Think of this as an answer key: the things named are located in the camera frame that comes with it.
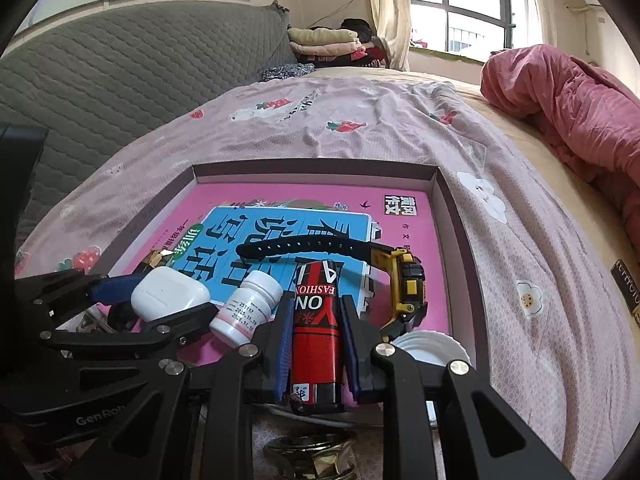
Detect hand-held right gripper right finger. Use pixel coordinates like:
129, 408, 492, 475
340, 295, 576, 480

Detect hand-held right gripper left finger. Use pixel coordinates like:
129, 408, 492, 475
65, 290, 296, 480

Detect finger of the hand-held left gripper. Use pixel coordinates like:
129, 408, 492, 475
37, 302, 218, 359
15, 267, 148, 318

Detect red and black cylindrical can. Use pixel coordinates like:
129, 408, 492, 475
290, 259, 347, 415

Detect white earbuds case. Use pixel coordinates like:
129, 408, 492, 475
131, 266, 212, 322

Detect small gold metal piece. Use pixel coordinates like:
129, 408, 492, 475
142, 249, 173, 273

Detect white pill bottle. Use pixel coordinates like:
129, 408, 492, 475
209, 270, 285, 347

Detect white ribbed lid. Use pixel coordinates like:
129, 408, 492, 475
390, 331, 473, 378

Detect shallow cardboard box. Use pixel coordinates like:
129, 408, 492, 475
92, 157, 492, 411

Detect black and yellow wristwatch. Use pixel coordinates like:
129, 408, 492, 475
236, 237, 428, 346

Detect brass flange nut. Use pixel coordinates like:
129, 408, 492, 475
264, 432, 358, 480

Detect pink and blue book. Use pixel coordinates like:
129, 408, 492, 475
107, 182, 451, 411

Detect pink printed bed sheet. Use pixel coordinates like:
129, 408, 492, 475
12, 77, 616, 480

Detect grey quilted headboard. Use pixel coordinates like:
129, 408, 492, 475
0, 1, 296, 251

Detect dark patterned cloth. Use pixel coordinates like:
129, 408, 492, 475
260, 62, 316, 82

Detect black and gold mattress label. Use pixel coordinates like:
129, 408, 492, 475
612, 259, 640, 331

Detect pile of red dark clothes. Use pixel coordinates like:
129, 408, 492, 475
300, 40, 391, 68

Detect cream folded garments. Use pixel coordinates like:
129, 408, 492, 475
287, 27, 361, 58

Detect black garment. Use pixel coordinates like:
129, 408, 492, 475
341, 18, 373, 41

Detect pink duvet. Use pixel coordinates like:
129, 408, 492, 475
480, 44, 640, 246

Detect cream curtain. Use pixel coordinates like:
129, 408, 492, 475
365, 0, 413, 72
520, 0, 558, 48

